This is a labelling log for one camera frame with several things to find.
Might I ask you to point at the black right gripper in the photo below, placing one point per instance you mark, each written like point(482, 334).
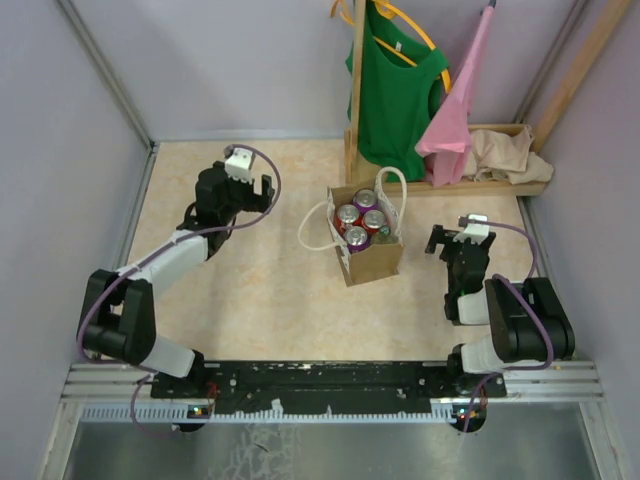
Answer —
point(441, 235)

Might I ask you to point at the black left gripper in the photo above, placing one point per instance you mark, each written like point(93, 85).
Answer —
point(257, 201)

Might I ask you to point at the red cola can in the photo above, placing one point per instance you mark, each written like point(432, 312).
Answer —
point(346, 217)

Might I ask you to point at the purple soda can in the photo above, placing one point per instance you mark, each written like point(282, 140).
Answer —
point(357, 239)
point(365, 200)

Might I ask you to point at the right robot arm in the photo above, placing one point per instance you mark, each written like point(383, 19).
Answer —
point(528, 326)

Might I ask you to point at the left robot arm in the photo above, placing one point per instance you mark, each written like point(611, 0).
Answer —
point(118, 319)

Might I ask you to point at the beige crumpled cloth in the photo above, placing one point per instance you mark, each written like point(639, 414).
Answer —
point(497, 156)

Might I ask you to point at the red soda can right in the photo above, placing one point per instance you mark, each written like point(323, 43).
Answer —
point(373, 220)

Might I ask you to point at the pink shirt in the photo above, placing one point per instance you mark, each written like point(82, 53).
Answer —
point(446, 143)

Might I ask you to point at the purple soda can front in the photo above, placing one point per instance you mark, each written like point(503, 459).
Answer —
point(357, 239)

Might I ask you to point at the green tank top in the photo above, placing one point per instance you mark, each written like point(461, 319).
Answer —
point(398, 101)

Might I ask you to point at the yellow clothes hanger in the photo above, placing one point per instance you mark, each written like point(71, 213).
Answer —
point(390, 11)

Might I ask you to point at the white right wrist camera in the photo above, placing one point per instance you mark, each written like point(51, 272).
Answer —
point(474, 228)

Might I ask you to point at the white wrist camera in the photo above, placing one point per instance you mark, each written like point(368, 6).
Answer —
point(474, 228)
point(238, 165)

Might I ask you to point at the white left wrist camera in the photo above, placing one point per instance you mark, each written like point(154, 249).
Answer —
point(238, 165)

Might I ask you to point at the wooden clothes rack frame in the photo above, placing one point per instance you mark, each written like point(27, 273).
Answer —
point(358, 170)

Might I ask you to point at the aluminium rail frame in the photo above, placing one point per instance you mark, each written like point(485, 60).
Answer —
point(568, 381)

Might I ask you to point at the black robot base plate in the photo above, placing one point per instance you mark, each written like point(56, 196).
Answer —
point(314, 388)

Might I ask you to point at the white cable duct strip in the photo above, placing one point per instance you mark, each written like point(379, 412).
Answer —
point(180, 413)

